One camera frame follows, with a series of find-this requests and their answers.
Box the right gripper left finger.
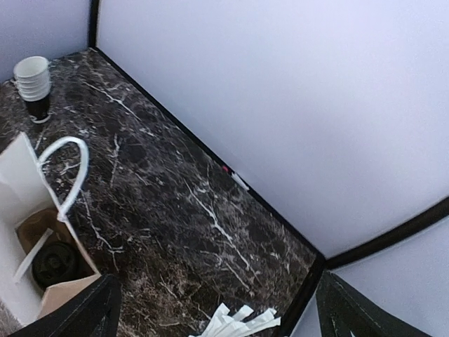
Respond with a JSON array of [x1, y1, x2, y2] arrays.
[[15, 275, 121, 336]]

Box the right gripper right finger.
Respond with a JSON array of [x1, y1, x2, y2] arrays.
[[316, 270, 427, 337]]

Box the black cup lid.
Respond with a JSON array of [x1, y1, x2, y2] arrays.
[[32, 242, 80, 289]]

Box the single paper straw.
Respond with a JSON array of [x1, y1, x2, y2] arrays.
[[13, 228, 53, 284]]

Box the brown paper bag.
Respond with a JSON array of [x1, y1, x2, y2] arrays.
[[1, 133, 100, 326]]

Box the wrapped paper straws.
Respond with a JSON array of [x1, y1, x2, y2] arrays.
[[200, 303, 281, 337]]

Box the stack of paper cups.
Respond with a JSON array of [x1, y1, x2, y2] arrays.
[[13, 56, 51, 124]]

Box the right black frame post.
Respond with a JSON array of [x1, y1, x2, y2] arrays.
[[325, 197, 448, 270]]

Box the black frame post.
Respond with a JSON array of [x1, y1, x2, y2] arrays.
[[325, 197, 448, 270], [88, 0, 100, 48]]

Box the left black frame post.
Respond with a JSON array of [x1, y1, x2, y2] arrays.
[[88, 0, 100, 48]]

